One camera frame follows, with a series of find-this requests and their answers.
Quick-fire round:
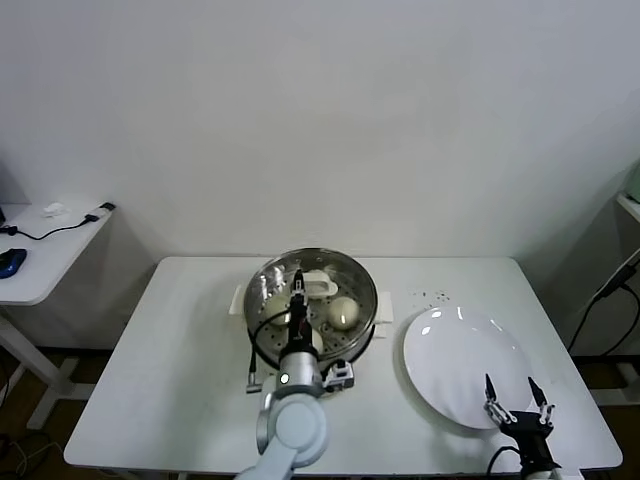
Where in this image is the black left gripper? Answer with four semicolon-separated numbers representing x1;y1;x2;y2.
285;268;312;354

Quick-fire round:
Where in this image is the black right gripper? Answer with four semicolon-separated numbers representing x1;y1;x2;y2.
482;373;561;471

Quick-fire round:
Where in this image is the glass lid with cream handle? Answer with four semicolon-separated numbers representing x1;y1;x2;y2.
243;248;379;369

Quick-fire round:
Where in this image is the stainless steel steamer basket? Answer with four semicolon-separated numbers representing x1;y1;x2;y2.
228;247;394;374

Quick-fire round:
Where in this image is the white round plate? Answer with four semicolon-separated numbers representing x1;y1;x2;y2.
401;305;535;430

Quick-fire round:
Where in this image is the white electric cooker pot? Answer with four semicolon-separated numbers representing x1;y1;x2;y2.
247;322;389;399

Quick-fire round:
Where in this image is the black and silver adapter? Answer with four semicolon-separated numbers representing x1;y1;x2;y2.
83;202;117;224

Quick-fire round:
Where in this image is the white side desk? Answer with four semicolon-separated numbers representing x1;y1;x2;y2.
0;202;117;431

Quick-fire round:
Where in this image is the pale green appliance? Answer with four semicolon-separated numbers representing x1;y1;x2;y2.
624;159;640;204

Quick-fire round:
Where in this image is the blue computer mouse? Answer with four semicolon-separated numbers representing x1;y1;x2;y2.
0;248;29;279

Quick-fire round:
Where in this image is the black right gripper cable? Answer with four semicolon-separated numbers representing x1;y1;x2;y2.
487;446;524;480

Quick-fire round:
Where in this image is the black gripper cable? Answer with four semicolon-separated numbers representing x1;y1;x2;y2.
246;312;294;396
487;446;524;480

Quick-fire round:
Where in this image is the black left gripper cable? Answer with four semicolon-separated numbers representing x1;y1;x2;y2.
246;312;294;396

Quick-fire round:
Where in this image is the grey left wrist camera module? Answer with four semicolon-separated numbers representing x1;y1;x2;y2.
323;360;357;393

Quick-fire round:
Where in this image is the black desk cable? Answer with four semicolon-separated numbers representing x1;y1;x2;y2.
0;212;101;242

